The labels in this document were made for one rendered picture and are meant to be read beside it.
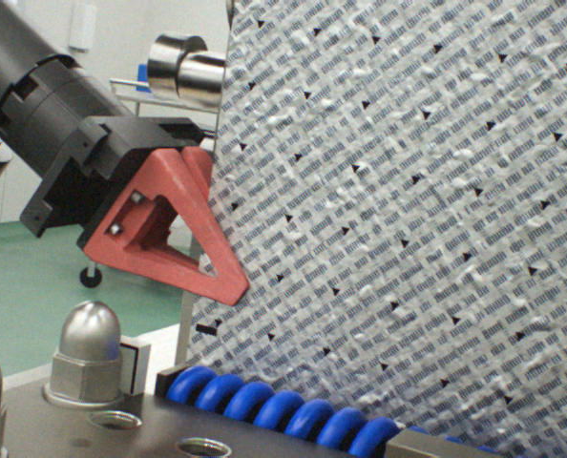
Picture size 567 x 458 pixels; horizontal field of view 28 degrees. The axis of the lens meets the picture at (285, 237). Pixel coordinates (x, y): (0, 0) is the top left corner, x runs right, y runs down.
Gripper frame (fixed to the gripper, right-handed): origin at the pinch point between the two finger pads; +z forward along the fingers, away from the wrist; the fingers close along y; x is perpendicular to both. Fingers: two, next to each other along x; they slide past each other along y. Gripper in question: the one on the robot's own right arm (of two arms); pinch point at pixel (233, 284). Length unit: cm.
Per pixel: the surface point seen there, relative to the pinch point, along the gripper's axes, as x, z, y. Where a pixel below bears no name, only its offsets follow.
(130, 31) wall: -170, -313, -542
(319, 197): 6.4, 0.9, 0.2
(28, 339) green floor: -204, -140, -290
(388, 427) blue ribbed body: 1.2, 10.5, 2.4
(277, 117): 7.9, -3.1, 0.2
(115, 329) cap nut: -2.4, -1.0, 7.0
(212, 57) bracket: 5.5, -11.8, -8.7
